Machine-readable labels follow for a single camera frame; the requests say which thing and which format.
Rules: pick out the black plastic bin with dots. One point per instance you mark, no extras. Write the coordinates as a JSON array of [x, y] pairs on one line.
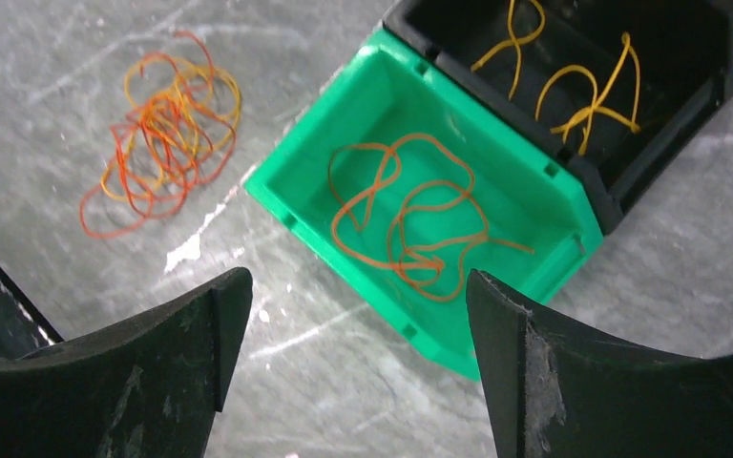
[[612, 90]]

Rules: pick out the green plastic bin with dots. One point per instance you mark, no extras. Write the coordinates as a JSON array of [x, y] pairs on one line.
[[403, 184]]

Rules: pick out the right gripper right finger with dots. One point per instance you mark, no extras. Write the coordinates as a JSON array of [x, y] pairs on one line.
[[557, 387]]

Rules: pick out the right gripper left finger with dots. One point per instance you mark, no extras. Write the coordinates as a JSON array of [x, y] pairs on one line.
[[148, 386]]

